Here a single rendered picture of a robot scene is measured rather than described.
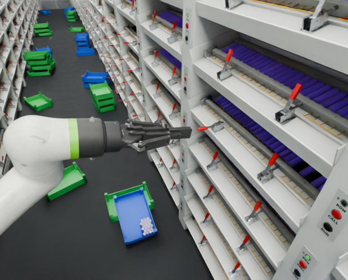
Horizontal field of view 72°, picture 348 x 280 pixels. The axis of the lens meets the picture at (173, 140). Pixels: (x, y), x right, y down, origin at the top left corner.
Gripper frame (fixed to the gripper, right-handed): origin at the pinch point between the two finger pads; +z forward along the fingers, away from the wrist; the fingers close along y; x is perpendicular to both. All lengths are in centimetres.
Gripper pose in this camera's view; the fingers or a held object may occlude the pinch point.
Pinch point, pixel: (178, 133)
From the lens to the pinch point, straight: 66.3
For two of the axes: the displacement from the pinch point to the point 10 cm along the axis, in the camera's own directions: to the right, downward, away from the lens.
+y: 3.8, 5.6, -7.4
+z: 9.0, -0.6, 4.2
